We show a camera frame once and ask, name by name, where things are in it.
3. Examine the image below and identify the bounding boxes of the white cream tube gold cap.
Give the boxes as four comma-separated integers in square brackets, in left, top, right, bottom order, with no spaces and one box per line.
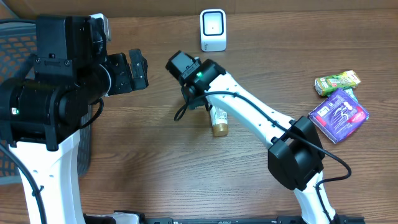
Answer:
[210,106,229,137]

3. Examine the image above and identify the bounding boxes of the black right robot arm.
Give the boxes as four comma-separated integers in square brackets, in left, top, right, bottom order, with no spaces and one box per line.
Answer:
[165,51,338,223]

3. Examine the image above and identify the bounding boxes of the green tea carton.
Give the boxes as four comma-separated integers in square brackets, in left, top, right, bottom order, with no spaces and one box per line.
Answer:
[314,70,361,96]

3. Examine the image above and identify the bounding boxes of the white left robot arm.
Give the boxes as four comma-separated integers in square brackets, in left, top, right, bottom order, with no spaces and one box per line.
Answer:
[1,13,149,224]

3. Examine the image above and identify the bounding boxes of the teal snack packet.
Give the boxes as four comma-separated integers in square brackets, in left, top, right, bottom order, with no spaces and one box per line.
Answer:
[343,88,361,112]

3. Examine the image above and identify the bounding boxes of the white barcode scanner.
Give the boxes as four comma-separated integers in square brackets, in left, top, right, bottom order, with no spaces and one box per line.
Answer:
[200,9,227,52]

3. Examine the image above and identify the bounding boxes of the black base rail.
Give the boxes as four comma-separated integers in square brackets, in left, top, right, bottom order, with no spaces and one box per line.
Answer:
[82,211,366,224]

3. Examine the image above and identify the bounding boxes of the purple snack packet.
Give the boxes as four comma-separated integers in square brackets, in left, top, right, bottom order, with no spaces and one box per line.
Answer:
[308,88,369,144]

